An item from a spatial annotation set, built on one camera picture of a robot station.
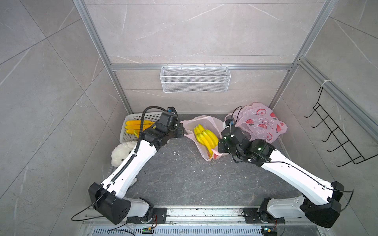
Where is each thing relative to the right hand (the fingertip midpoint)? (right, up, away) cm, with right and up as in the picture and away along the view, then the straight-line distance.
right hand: (220, 141), depth 72 cm
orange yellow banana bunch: (-54, +7, +27) cm, 61 cm away
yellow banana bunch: (-10, +4, +26) cm, 29 cm away
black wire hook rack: (+55, -4, -9) cm, 56 cm away
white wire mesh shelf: (-12, +40, +29) cm, 51 cm away
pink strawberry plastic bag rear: (+35, +11, +32) cm, 49 cm away
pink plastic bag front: (-4, +9, +6) cm, 11 cm away
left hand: (-20, +8, +4) cm, 22 cm away
